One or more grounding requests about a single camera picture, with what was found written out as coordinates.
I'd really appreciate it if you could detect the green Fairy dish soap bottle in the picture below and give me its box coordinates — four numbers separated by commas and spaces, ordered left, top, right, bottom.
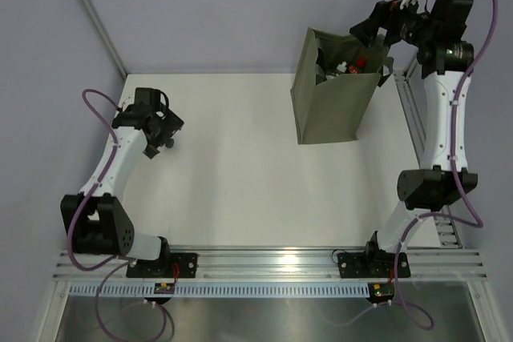
346, 57, 366, 74

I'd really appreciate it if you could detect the white slotted cable duct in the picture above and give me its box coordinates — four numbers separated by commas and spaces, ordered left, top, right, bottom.
70, 282, 370, 298

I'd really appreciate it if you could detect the aluminium frame post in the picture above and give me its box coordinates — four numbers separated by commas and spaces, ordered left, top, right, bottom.
402, 0, 482, 78
77, 0, 128, 81

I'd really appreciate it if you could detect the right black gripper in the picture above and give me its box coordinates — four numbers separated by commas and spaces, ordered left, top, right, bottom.
349, 0, 435, 50

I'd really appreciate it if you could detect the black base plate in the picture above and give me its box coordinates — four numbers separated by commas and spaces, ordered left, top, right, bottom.
337, 251, 411, 279
126, 252, 198, 279

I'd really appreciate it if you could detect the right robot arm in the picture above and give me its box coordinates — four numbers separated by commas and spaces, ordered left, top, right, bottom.
337, 0, 478, 278

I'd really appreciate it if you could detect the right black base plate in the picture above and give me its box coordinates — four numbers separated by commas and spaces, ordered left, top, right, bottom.
337, 251, 411, 279

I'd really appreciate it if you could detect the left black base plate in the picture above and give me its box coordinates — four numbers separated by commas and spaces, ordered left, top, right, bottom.
126, 252, 198, 279

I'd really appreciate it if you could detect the white bottle black cap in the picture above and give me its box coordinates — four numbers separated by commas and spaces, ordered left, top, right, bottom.
159, 138, 175, 150

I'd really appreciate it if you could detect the left aluminium frame post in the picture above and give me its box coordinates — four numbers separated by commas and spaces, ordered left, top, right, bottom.
77, 0, 128, 81

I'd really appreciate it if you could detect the olive green canvas bag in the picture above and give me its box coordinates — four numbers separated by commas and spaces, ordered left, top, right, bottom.
290, 27, 394, 145

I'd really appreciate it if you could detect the amber soap bottle white cap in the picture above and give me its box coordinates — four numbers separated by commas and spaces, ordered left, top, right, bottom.
326, 62, 348, 79

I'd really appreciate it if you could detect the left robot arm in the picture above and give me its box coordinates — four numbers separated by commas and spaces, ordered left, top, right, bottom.
60, 87, 184, 277

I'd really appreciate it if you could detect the aluminium front rail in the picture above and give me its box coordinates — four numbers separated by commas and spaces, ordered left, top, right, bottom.
50, 247, 488, 282

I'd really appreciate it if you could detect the right aluminium frame post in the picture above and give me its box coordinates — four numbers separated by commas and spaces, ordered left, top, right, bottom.
402, 0, 482, 78

